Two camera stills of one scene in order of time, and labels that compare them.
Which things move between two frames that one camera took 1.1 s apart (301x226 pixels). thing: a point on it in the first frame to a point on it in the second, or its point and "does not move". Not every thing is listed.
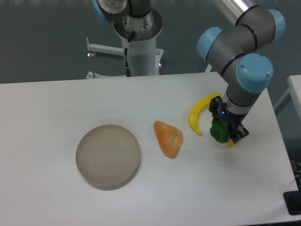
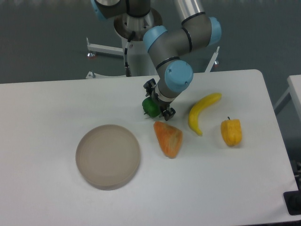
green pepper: [218, 130] to [151, 108]
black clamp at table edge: [292, 199] does not move
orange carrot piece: [169, 138] does not move
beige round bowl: [107, 156] does not move
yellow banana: [197, 108] does not move
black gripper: [232, 120] to [163, 105]
